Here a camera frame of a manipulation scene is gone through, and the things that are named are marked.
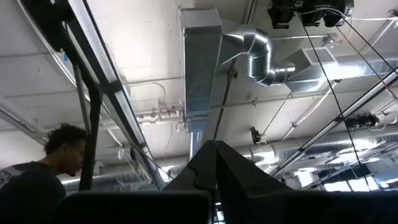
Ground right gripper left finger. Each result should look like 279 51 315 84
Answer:
52 139 217 224

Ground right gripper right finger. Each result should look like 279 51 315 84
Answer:
216 140 398 224

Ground round metal duct elbow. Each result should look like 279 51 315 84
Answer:
221 24 296 88

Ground small black ceiling fixture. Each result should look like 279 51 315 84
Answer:
250 126 264 145

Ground white ceiling pipes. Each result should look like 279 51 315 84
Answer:
136 104 186 127

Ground black track spotlight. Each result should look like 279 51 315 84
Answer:
344 112 381 130

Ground person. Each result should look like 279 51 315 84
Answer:
0 123 88 224

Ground metal vent box with grille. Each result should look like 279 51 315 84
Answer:
284 46 340 93

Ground spiral round air duct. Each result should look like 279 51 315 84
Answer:
337 52 398 80
60 164 190 192
245 129 398 169

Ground black upright frame post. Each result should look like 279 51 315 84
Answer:
72 63 103 191

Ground grey ceiling rail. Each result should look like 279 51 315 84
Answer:
269 70 398 178

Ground rectangular sheet-metal air duct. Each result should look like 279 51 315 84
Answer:
179 7 223 134

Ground aluminium overhead frame beam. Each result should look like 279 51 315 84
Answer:
17 0 165 191

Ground thin white hanging cable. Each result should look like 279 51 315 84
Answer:
298 7 398 22

